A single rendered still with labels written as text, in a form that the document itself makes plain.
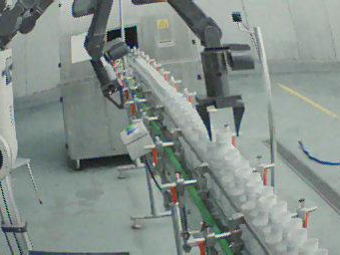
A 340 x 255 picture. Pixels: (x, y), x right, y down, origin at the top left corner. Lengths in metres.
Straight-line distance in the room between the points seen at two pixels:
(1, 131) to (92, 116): 4.69
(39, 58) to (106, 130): 5.68
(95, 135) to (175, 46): 1.10
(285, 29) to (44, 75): 4.84
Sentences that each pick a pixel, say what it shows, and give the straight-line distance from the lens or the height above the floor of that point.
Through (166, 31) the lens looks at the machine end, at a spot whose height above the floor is 1.21.
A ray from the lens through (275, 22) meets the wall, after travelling 12.32.
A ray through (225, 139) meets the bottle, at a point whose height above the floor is 1.18.
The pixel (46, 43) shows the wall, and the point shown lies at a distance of 11.85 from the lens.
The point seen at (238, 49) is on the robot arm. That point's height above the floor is 1.39.
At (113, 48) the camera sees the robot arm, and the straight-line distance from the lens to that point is 2.17.
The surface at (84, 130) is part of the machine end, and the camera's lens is 6.39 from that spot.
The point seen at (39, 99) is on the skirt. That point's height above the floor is 0.12.
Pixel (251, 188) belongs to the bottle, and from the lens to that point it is 1.25.
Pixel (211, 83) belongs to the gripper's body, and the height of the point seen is 1.31.
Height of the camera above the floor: 1.52
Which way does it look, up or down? 11 degrees down
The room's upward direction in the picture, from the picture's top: 7 degrees counter-clockwise
